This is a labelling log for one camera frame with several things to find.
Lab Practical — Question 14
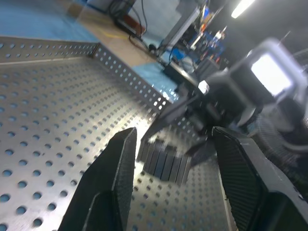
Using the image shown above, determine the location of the cluttered equipment rack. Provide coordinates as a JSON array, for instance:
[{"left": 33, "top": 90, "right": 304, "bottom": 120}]
[{"left": 158, "top": 0, "right": 229, "bottom": 73}]

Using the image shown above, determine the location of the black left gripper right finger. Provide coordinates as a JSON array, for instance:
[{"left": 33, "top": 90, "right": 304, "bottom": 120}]
[{"left": 211, "top": 126, "right": 308, "bottom": 231}]

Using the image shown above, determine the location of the silver metal bearing part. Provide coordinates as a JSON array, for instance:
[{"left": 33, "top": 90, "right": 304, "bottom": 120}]
[{"left": 136, "top": 133, "right": 193, "bottom": 186}]

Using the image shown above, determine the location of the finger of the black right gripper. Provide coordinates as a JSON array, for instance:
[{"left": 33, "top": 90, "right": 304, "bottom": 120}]
[
  {"left": 143, "top": 93, "right": 205, "bottom": 140},
  {"left": 184, "top": 137, "right": 217, "bottom": 167}
]

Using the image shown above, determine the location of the perforated metal tray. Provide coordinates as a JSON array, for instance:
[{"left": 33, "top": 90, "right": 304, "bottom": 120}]
[{"left": 0, "top": 35, "right": 236, "bottom": 231}]

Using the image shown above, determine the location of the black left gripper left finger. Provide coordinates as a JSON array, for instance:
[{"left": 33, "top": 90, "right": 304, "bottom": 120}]
[{"left": 57, "top": 127, "right": 138, "bottom": 231}]

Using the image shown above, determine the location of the white ceiling light tube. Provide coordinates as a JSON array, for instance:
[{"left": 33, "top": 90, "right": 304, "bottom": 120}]
[{"left": 230, "top": 0, "right": 256, "bottom": 19}]

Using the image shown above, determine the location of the brown board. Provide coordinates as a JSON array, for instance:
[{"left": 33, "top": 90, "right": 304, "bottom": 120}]
[{"left": 67, "top": 0, "right": 159, "bottom": 70}]

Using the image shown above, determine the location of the black hanging cable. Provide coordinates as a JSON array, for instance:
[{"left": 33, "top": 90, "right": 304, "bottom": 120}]
[{"left": 108, "top": 0, "right": 148, "bottom": 29}]

